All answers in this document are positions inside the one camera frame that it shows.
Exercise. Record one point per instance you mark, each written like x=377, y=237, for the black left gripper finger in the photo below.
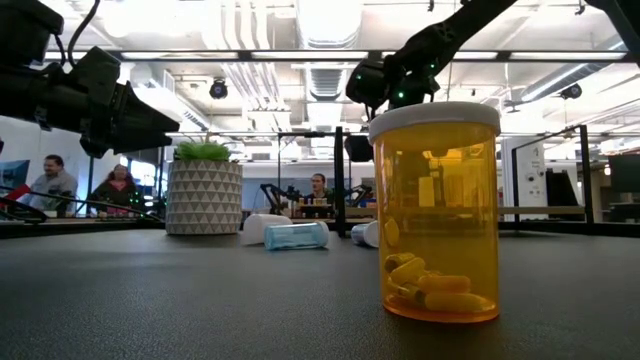
x=145, y=115
x=142, y=141

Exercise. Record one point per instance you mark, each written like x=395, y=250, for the pink bottle white cap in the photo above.
x=369, y=234

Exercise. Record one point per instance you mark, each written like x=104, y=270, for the blue bottle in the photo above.
x=295, y=236

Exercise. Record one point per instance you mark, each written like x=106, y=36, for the white plastic bottle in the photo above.
x=257, y=229

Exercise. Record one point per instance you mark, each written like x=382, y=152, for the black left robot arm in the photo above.
x=30, y=95

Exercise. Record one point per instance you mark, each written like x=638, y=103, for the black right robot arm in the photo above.
x=450, y=35

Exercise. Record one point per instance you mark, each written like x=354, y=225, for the person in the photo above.
x=52, y=185
x=118, y=192
x=318, y=181

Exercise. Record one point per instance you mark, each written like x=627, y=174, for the green succulent plant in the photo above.
x=202, y=151

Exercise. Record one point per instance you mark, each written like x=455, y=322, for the black ceiling spotlight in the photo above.
x=571, y=91
x=218, y=89

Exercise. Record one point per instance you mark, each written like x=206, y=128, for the white geometric plant pot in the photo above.
x=204, y=200

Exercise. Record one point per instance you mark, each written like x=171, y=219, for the large orange pill bottle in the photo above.
x=435, y=210

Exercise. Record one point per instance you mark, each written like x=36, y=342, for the black overhead light bar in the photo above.
x=310, y=55

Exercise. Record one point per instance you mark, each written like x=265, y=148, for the dark monitor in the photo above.
x=12, y=175

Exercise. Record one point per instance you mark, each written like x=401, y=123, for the red object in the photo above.
x=17, y=192

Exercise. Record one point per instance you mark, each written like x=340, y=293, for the black table mat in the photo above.
x=150, y=300

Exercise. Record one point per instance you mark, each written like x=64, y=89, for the white pillar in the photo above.
x=530, y=175

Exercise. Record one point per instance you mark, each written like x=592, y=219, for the black monitor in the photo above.
x=625, y=172

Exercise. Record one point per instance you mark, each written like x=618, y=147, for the wooden shelf black frame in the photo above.
x=339, y=175

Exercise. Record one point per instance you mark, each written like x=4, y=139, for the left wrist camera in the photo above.
x=95, y=65

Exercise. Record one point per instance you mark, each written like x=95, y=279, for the black metal rig frame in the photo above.
x=75, y=228

